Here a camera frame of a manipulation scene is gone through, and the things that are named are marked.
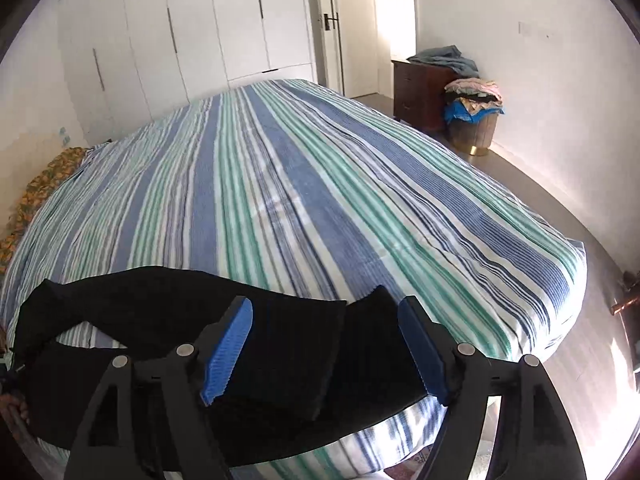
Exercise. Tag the pile of colourful clothes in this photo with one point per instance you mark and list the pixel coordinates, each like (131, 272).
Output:
(472, 97)

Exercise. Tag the white wall switch plate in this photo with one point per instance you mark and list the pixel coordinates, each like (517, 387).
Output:
(527, 28)

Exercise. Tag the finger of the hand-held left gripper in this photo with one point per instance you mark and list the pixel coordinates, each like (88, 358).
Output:
(9, 375)

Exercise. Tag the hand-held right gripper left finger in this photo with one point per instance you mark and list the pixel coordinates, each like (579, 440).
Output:
(227, 355)

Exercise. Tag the dark wooden nightstand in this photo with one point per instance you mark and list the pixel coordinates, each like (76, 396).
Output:
(417, 95)

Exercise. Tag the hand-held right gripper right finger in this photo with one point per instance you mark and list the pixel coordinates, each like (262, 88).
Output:
(422, 355)

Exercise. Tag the yellow floral cloth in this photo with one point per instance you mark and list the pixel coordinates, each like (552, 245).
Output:
(45, 185)

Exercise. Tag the striped bed sheet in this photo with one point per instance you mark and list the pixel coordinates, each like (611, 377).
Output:
(300, 185)

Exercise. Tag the blue wall sticker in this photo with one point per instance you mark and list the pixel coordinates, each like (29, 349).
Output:
(65, 136)

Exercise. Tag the blue-grey crumpled cloth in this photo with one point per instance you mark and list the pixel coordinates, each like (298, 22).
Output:
(440, 60)

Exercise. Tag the white wardrobe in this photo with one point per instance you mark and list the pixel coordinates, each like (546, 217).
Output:
(200, 35)

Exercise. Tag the grey laundry basket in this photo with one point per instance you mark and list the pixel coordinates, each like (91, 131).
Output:
(472, 135)

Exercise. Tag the black pants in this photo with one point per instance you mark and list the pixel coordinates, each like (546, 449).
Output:
(150, 305)

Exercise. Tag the white door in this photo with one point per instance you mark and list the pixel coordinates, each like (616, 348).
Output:
(330, 60)

